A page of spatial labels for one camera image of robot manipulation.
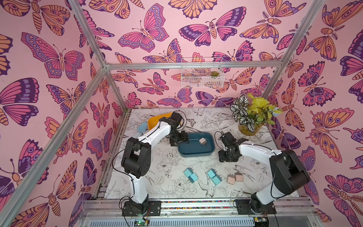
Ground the teal storage box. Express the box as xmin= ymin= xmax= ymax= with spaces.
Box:
xmin=178 ymin=132 xmax=216 ymax=158

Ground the white wire basket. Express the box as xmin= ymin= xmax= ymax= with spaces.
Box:
xmin=180 ymin=61 xmax=225 ymax=89

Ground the teal plug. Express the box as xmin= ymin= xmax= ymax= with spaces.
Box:
xmin=183 ymin=167 xmax=193 ymax=177
xmin=188 ymin=173 xmax=198 ymax=183
xmin=211 ymin=175 xmax=222 ymax=185
xmin=207 ymin=169 xmax=216 ymax=179

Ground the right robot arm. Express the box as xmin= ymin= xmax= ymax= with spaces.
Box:
xmin=218 ymin=132 xmax=310 ymax=208

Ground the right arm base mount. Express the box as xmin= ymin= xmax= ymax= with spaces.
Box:
xmin=233 ymin=198 xmax=277 ymax=215

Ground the pink plug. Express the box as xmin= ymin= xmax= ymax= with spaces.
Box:
xmin=235 ymin=173 xmax=244 ymax=182
xmin=199 ymin=138 xmax=208 ymax=146
xmin=227 ymin=175 xmax=236 ymax=185

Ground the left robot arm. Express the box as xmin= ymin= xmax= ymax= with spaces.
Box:
xmin=122 ymin=111 xmax=188 ymax=205

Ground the yellow storage box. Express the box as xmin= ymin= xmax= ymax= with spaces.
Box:
xmin=147 ymin=112 xmax=172 ymax=130

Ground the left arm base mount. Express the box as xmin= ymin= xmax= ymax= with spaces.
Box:
xmin=123 ymin=200 xmax=161 ymax=217

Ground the potted plant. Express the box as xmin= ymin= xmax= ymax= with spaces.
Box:
xmin=230 ymin=93 xmax=282 ymax=136

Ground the light blue scoop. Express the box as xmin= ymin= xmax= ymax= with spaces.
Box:
xmin=137 ymin=122 xmax=147 ymax=134

